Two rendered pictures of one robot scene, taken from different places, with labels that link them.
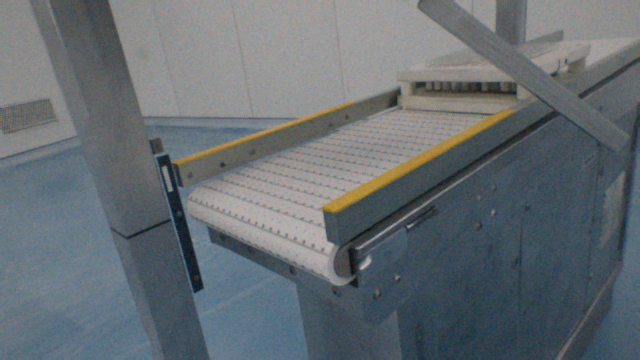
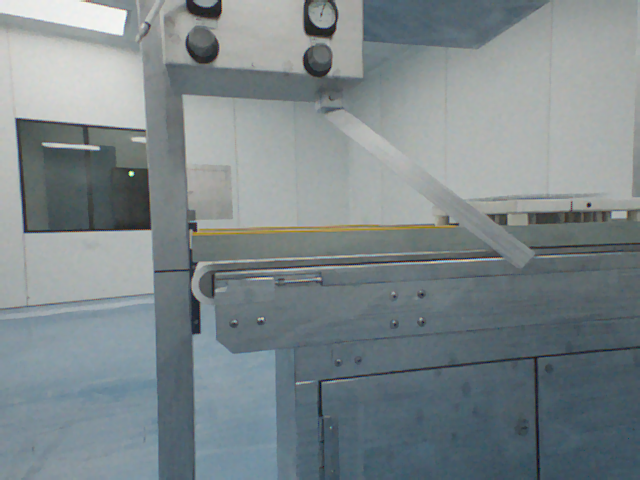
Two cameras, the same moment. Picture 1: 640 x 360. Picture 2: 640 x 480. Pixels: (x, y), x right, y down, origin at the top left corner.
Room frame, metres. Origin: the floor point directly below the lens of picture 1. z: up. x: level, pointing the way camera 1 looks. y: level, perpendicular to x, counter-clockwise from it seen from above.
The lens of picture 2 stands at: (-0.05, -0.37, 0.94)
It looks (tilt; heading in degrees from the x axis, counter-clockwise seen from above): 3 degrees down; 27
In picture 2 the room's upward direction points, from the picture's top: 1 degrees counter-clockwise
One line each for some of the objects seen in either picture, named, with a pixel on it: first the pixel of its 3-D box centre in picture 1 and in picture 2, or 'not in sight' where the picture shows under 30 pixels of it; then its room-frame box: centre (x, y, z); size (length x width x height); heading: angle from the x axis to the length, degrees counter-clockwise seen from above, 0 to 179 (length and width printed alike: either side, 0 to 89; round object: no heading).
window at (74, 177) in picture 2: not in sight; (99, 178); (3.18, 4.09, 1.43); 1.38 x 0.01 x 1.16; 146
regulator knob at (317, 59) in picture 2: not in sight; (319, 53); (0.39, -0.15, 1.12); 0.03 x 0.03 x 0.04; 42
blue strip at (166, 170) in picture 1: (182, 227); (194, 278); (0.53, 0.19, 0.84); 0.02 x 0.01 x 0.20; 132
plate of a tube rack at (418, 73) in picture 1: (491, 63); (528, 207); (0.81, -0.34, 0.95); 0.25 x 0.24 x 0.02; 42
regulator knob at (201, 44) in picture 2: not in sight; (202, 35); (0.30, -0.05, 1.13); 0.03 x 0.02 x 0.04; 132
